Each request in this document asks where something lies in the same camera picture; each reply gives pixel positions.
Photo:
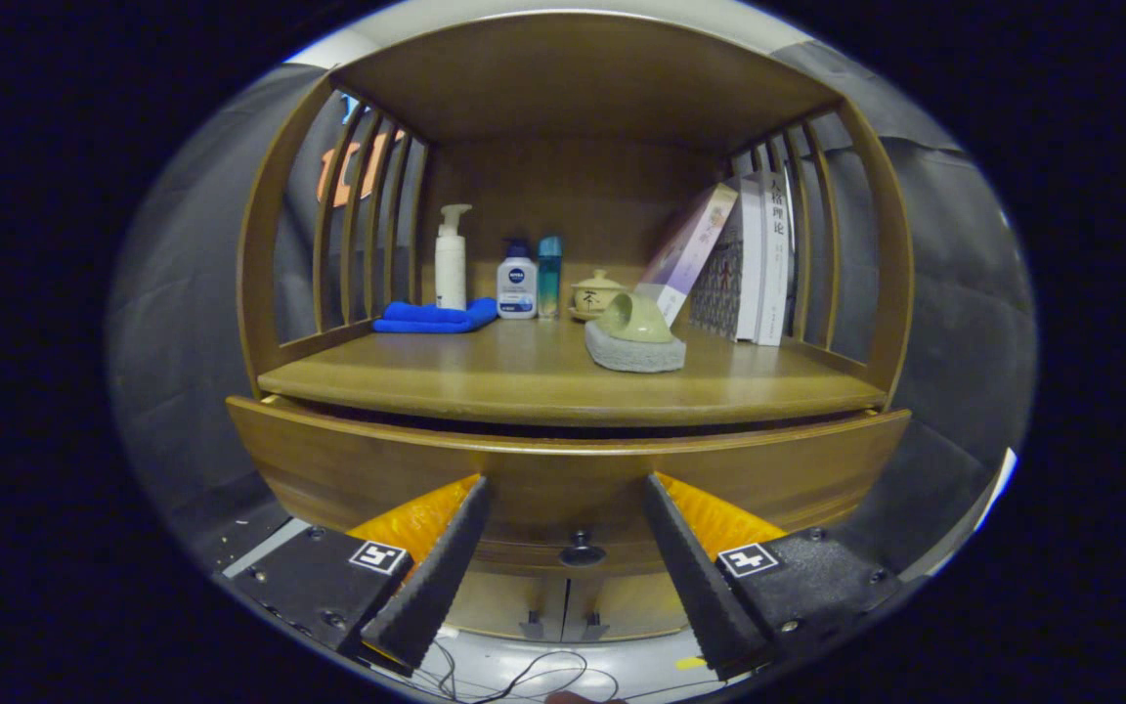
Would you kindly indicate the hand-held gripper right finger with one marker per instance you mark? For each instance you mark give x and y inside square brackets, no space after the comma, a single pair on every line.
[705,596]

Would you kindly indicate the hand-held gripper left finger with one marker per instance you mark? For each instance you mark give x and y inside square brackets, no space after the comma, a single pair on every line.
[441,587]

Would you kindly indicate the wooden drawer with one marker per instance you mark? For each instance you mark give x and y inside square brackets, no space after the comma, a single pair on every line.
[563,479]

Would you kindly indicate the pale green scrub brush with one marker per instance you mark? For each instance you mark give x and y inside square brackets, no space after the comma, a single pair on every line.
[636,337]

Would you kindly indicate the wooden cabinet door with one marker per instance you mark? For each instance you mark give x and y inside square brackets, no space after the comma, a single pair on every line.
[631,601]
[499,606]

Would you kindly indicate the wooden countertop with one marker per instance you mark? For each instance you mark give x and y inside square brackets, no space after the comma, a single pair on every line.
[504,372]

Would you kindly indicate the wooden cabinet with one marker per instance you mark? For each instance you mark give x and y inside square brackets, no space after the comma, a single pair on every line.
[573,88]

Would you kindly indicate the yellow tape strip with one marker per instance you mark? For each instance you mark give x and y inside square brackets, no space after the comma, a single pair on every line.
[692,663]

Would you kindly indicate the blue folded cloth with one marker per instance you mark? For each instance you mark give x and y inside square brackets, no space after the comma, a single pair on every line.
[431,318]

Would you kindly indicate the white lotion bottle blue cap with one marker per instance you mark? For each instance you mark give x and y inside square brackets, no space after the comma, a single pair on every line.
[517,288]

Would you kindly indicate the patterned cover book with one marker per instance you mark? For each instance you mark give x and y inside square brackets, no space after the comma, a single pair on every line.
[724,288]

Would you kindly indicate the white pump bottle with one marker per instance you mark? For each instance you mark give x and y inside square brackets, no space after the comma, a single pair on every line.
[451,269]

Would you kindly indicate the lidded beige tea cup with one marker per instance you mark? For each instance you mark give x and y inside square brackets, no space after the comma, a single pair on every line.
[592,293]

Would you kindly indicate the teal slim bottle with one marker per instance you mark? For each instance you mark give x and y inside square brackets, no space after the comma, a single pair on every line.
[549,279]

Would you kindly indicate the purple book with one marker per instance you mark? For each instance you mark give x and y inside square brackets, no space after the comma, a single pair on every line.
[695,244]

